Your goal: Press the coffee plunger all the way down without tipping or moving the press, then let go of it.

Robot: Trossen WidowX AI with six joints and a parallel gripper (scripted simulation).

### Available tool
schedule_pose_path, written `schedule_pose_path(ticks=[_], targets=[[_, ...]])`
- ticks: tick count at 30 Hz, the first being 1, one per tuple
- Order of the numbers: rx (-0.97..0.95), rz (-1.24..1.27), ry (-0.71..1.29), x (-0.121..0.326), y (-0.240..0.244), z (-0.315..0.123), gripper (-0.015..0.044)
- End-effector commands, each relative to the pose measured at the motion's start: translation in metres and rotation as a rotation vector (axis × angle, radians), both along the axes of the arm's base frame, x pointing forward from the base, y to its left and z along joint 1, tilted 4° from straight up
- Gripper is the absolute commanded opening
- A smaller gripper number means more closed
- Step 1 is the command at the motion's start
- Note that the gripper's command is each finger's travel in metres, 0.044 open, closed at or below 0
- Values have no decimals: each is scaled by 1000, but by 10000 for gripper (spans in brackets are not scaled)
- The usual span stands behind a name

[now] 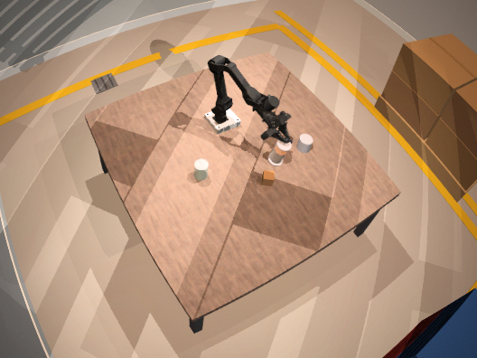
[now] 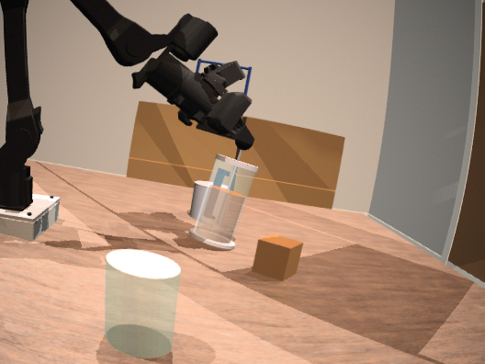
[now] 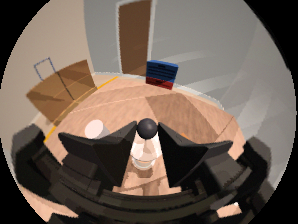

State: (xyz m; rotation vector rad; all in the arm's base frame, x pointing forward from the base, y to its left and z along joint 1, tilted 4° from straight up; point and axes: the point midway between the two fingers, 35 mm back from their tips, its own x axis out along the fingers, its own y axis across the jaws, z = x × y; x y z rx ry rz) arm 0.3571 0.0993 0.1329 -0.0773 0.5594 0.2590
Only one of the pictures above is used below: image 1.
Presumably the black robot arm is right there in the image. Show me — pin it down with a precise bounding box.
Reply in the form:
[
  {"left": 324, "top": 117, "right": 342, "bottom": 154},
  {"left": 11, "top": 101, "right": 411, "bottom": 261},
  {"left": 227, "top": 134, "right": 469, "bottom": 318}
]
[{"left": 208, "top": 55, "right": 287, "bottom": 127}]

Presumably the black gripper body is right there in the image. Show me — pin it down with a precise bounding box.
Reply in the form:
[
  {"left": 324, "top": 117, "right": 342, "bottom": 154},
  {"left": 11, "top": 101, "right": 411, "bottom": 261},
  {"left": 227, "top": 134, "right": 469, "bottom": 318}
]
[{"left": 261, "top": 110, "right": 291, "bottom": 140}]

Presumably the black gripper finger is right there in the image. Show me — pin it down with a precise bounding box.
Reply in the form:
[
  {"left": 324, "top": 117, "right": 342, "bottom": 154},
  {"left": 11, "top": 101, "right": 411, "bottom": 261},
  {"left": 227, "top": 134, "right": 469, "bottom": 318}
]
[
  {"left": 270, "top": 129, "right": 286, "bottom": 143},
  {"left": 278, "top": 122, "right": 291, "bottom": 138}
]

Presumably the brown cube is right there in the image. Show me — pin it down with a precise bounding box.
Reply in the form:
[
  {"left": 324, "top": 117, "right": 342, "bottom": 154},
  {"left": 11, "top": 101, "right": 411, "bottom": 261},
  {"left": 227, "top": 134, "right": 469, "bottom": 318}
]
[{"left": 262, "top": 170, "right": 275, "bottom": 186}]

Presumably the glass french press with black knob plunger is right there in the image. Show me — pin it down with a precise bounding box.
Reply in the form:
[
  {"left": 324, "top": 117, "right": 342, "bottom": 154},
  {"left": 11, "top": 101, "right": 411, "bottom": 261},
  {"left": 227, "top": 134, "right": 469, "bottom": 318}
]
[{"left": 268, "top": 137, "right": 293, "bottom": 166}]

